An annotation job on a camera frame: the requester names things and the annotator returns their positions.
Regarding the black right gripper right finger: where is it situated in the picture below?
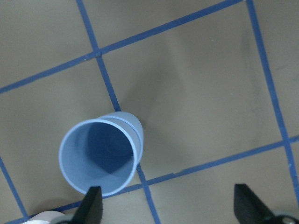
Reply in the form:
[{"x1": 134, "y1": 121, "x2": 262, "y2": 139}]
[{"x1": 234, "y1": 183, "x2": 275, "y2": 224}]

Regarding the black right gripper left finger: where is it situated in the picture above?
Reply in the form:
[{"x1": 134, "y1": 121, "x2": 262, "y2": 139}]
[{"x1": 72, "y1": 186, "x2": 103, "y2": 224}]

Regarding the pink bowl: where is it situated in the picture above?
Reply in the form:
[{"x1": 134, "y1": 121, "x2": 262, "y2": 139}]
[{"x1": 23, "y1": 211, "x2": 65, "y2": 224}]

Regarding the blue cup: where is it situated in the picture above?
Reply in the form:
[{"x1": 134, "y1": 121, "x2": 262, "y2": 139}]
[{"x1": 58, "y1": 119, "x2": 142, "y2": 196}]

